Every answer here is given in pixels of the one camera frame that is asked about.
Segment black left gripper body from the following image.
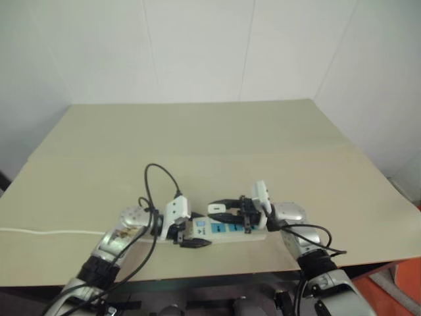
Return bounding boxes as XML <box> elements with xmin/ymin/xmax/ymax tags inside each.
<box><xmin>167</xmin><ymin>221</ymin><xmax>187</xmax><ymax>247</ymax></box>

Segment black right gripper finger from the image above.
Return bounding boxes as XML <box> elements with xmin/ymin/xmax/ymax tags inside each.
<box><xmin>210</xmin><ymin>198</ymin><xmax>243</xmax><ymax>209</ymax></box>
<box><xmin>208</xmin><ymin>212</ymin><xmax>244</xmax><ymax>225</ymax></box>

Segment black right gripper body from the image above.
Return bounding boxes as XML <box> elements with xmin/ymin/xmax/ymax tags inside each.
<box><xmin>239</xmin><ymin>195</ymin><xmax>261</xmax><ymax>234</ymax></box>

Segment white power strip blue sockets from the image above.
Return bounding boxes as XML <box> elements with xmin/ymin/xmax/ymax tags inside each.
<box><xmin>139</xmin><ymin>215</ymin><xmax>268</xmax><ymax>246</ymax></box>

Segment orange floor object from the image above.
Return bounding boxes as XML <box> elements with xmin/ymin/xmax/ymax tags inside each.
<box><xmin>347</xmin><ymin>259</ymin><xmax>421</xmax><ymax>316</ymax></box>

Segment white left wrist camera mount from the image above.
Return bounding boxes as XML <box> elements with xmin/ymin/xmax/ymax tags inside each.
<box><xmin>163</xmin><ymin>196</ymin><xmax>192</xmax><ymax>238</ymax></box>

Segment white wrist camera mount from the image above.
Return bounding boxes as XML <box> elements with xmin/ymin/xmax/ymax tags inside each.
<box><xmin>163</xmin><ymin>196</ymin><xmax>192</xmax><ymax>238</ymax></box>
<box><xmin>250</xmin><ymin>180</ymin><xmax>274</xmax><ymax>230</ymax></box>

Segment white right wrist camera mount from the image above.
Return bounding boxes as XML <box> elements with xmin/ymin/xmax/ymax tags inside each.
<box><xmin>250</xmin><ymin>180</ymin><xmax>274</xmax><ymax>230</ymax></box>

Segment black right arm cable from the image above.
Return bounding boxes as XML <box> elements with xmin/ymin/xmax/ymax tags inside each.
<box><xmin>266</xmin><ymin>215</ymin><xmax>348</xmax><ymax>316</ymax></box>

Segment white power strip cord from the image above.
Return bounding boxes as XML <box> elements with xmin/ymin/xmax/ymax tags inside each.
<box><xmin>0</xmin><ymin>227</ymin><xmax>108</xmax><ymax>236</ymax></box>

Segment dark object at wall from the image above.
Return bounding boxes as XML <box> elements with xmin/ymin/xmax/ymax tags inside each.
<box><xmin>0</xmin><ymin>170</ymin><xmax>13</xmax><ymax>200</ymax></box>

